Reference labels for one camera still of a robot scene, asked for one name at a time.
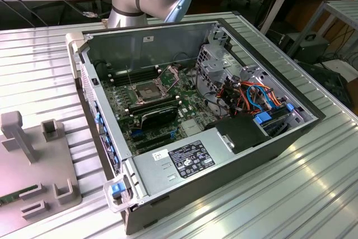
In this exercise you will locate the black RAM slot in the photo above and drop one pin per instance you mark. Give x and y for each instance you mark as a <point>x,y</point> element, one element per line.
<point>134,71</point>
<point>156,107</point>
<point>153,103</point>
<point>135,76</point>

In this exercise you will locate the CPU socket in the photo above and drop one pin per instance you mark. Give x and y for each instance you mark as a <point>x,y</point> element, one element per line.
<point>145,92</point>

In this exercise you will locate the black expansion slot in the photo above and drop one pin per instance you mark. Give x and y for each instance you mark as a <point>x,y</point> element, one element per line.
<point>153,141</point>

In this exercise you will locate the green motherboard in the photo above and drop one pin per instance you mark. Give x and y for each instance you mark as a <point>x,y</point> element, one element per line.
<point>193,107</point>

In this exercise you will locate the black glossy card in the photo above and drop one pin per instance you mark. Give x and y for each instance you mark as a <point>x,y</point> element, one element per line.
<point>159,117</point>

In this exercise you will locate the small silver heatsink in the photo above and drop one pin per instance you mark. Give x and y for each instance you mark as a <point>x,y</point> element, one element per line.
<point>191,127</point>

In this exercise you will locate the silver drive cage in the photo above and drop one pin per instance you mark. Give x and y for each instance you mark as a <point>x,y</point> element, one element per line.
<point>212,68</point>

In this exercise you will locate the black plastic shroud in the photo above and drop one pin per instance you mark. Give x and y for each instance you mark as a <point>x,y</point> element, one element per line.
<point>240,131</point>

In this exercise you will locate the silver power supply unit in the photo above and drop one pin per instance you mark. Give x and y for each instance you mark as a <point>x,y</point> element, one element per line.
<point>156,172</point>

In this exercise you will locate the disk bay with blue clip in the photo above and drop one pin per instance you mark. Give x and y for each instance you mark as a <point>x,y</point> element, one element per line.
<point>263,118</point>

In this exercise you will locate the open grey PC case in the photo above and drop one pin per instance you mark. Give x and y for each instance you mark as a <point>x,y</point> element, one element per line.
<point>251,149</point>

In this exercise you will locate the clear latch with blue tab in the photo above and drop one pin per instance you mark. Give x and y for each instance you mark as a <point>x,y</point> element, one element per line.
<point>117,190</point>

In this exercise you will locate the black mesh panel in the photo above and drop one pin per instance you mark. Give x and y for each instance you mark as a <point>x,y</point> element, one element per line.
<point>330,82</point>

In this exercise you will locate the grey parts rack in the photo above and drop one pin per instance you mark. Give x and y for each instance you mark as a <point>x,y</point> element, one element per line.
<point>16,172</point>

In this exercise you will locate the green RAM stick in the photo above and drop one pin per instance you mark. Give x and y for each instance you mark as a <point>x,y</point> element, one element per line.
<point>16,195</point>

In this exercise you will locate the grey metal shelf frame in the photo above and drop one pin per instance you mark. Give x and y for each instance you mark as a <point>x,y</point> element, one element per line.
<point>344,9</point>

